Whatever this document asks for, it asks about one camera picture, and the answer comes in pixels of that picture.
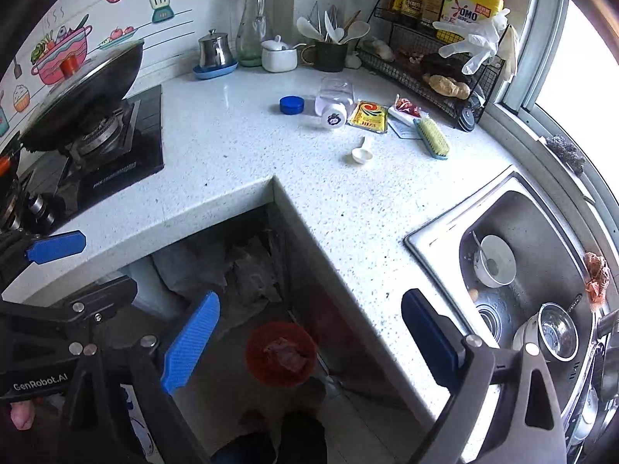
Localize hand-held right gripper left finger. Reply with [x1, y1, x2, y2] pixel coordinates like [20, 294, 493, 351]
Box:
[63, 291, 221, 464]

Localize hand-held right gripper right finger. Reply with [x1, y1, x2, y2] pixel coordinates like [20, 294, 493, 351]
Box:
[401, 288, 566, 464]

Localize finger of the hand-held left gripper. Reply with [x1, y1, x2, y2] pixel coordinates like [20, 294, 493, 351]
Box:
[0, 230, 88, 291]
[0, 275, 139, 355]

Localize red bucket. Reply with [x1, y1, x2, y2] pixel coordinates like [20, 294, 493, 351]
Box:
[246, 321, 317, 388]

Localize red sauce packet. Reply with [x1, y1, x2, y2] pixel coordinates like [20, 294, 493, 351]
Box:
[393, 97, 421, 118]

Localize person's left hand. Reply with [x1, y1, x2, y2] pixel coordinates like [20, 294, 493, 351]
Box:
[10, 403, 36, 432]

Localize crumpled clear plastic bags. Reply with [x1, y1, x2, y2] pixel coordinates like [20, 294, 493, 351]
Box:
[155, 232, 286, 310]

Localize white ceramic bowl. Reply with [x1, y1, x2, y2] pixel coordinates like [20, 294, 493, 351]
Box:
[473, 234, 516, 287]

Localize black gas stove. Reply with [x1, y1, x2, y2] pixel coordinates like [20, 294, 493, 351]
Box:
[0, 84, 165, 233]

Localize steel cooking pot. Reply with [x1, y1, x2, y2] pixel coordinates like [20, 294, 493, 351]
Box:
[513, 294, 583, 363]

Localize steel sink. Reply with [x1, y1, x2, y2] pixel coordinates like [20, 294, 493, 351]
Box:
[404, 164, 619, 464]

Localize person's leg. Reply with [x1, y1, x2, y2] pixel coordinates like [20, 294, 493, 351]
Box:
[210, 411, 330, 464]

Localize orange crumpled scrub net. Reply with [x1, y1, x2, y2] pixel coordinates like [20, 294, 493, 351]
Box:
[583, 251, 611, 307]

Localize glass wok lid red knob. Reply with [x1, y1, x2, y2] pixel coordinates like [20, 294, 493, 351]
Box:
[29, 41, 145, 121]

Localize steel faucet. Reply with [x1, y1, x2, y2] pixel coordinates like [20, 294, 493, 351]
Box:
[597, 309, 619, 339]

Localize white plastic scoop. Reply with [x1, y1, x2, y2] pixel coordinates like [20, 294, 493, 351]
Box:
[351, 135, 374, 164]

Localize green scrubbing brush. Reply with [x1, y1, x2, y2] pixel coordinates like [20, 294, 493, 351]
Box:
[413, 117, 450, 160]

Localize white printed sachet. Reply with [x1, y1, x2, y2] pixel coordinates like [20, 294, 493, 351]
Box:
[389, 118, 424, 140]

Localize black round disc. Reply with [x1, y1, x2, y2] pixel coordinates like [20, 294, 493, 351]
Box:
[457, 99, 479, 133]

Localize steel wool scrubber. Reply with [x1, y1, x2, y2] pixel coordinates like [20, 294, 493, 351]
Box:
[546, 134, 587, 175]

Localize yellow sauce packet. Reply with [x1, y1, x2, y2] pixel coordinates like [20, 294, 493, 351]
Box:
[348, 101, 389, 133]

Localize blue dish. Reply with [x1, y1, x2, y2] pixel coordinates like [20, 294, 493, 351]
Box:
[192, 59, 239, 80]

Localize steel oil pot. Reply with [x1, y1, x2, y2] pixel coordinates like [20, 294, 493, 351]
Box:
[198, 29, 230, 69]

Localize ginger root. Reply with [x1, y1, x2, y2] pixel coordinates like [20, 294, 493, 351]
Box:
[422, 74, 471, 101]

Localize clear plastic jar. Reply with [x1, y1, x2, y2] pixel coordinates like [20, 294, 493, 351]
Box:
[314, 76, 355, 129]

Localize glass carafe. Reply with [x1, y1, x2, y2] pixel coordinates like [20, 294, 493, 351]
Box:
[236, 0, 270, 67]

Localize white ceramic jar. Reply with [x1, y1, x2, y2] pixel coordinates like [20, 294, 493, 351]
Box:
[261, 35, 305, 72]

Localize cream rubber glove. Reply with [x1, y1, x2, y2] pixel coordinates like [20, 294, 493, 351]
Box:
[498, 24, 519, 83]

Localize dark utensil mug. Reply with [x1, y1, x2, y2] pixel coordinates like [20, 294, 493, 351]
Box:
[301, 41, 350, 73]

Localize clear plastic glove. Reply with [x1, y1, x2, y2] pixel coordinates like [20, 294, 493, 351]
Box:
[432, 8, 511, 75]

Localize bunch of white spoons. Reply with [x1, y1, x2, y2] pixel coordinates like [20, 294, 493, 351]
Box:
[296, 2, 371, 45]

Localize black wok orange handle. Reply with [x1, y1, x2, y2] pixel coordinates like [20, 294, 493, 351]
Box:
[0, 39, 146, 175]

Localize kitchen cartoon wall sticker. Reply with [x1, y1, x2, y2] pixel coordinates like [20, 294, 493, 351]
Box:
[0, 0, 194, 138]

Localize white window frame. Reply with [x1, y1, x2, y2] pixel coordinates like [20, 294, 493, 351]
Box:
[484, 0, 619, 233]

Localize black wire rack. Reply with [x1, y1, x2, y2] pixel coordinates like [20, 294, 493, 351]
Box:
[358, 0, 513, 124]

